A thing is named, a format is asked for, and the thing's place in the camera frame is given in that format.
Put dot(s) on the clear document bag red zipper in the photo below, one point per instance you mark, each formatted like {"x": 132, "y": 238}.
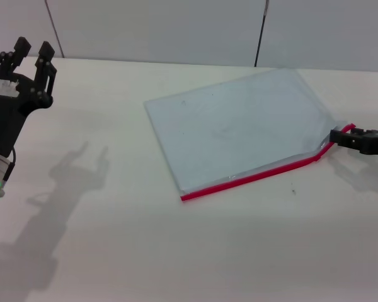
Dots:
{"x": 239, "y": 126}

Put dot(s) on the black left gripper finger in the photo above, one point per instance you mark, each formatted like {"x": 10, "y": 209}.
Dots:
{"x": 19, "y": 47}
{"x": 44, "y": 75}

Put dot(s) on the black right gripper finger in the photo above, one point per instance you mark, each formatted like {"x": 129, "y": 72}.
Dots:
{"x": 341, "y": 137}
{"x": 358, "y": 130}

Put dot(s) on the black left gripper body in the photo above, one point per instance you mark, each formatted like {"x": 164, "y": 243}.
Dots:
{"x": 3, "y": 116}

